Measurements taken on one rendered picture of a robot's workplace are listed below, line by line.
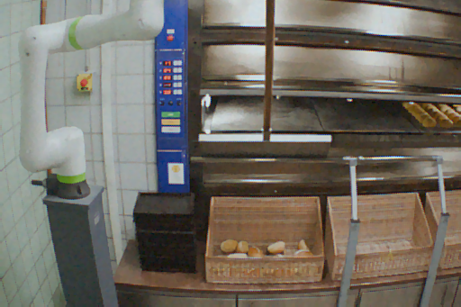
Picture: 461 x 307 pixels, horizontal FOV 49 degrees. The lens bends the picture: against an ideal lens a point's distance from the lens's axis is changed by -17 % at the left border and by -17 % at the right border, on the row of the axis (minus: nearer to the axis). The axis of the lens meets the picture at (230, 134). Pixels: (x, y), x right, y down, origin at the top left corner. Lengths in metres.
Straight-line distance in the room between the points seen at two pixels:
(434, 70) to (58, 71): 2.03
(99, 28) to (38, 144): 0.47
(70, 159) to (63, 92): 1.06
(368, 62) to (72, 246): 1.72
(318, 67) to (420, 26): 0.64
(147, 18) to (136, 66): 1.36
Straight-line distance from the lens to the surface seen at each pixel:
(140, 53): 2.91
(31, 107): 1.90
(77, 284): 2.23
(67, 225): 2.11
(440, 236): 2.67
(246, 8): 2.85
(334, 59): 2.90
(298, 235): 3.05
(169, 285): 2.70
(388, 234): 3.15
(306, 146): 2.52
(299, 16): 2.85
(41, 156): 1.95
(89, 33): 1.78
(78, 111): 3.05
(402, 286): 2.82
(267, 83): 2.06
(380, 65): 2.95
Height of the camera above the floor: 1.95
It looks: 15 degrees down
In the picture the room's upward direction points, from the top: straight up
